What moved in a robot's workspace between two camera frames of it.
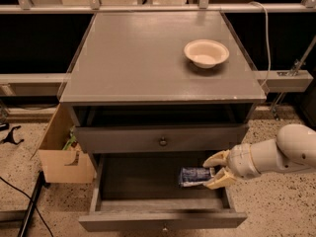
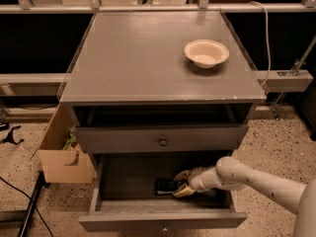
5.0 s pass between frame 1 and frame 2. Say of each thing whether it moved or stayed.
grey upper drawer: stayed
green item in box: stayed
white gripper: moved
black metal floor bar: stayed
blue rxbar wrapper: moved
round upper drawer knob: stayed
